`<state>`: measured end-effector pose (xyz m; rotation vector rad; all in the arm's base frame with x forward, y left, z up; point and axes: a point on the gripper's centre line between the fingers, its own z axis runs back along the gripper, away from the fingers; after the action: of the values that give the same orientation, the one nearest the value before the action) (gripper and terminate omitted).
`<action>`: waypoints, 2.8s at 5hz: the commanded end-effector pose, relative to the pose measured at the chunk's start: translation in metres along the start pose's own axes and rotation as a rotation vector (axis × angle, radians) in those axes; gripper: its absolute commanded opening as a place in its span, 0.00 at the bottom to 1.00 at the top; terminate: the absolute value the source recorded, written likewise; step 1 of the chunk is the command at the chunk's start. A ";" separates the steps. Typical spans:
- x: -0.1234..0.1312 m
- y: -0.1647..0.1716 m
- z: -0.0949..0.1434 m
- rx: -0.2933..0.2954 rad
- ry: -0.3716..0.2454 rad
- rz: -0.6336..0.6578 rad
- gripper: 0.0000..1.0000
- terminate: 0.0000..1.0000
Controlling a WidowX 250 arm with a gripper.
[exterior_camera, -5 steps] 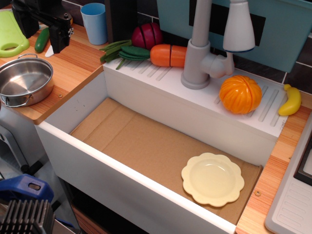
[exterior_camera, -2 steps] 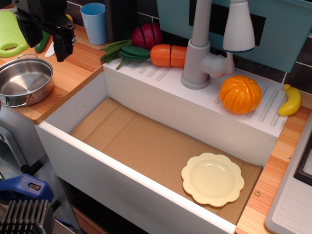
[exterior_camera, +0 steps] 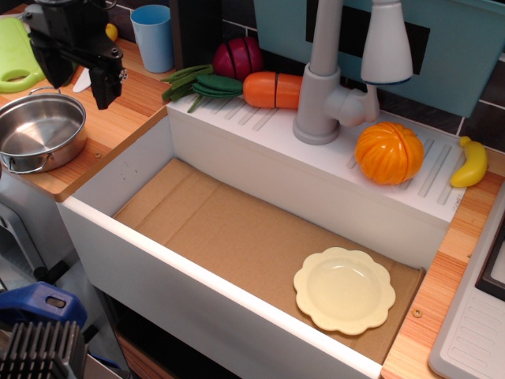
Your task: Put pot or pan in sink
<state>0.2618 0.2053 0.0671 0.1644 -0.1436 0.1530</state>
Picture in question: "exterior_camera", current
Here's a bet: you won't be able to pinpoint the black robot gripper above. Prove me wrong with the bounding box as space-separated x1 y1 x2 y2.
24 1 125 110

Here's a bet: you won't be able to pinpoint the stainless steel pot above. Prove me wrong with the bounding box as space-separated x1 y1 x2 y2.
1 88 88 174

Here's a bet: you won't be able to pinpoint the white toy sink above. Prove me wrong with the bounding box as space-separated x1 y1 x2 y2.
59 100 464 378

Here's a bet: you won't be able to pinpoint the cardboard sheet in sink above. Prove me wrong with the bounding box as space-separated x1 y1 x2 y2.
113 158 426 365

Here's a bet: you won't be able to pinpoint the black finned heat sink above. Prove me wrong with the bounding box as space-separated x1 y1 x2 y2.
1 321 88 378

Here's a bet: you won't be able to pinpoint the green cutting board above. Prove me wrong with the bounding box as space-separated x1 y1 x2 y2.
1 17 45 93

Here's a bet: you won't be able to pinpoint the light blue plastic cup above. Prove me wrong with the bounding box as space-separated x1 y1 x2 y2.
130 5 174 73

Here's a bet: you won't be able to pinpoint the green felt carrot leaves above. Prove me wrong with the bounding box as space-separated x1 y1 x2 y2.
161 64 243 113

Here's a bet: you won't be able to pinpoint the purple toy onion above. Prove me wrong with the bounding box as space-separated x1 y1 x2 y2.
212 36 264 81

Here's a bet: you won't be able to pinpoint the orange toy carrot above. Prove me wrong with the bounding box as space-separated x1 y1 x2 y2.
243 71 302 110

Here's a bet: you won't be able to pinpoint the blue clamp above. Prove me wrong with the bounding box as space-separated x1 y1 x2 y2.
1 282 88 327

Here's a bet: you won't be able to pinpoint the grey toy faucet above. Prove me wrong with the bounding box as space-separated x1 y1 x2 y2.
293 1 380 145

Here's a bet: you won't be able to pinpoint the white faucet spray head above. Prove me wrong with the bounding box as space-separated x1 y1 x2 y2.
361 1 413 85

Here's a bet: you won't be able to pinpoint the orange toy pumpkin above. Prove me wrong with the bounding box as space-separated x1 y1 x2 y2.
354 122 425 185

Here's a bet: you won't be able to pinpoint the cream scalloped plate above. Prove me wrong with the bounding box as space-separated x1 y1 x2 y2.
294 247 396 336

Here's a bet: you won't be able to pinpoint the yellow toy banana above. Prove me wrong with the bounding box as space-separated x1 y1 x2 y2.
450 136 488 188

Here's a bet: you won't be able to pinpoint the white toy stove top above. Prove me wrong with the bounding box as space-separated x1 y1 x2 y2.
428 201 504 378

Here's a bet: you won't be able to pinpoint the yellow handled toy knife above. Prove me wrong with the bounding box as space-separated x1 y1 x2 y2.
73 23 119 93

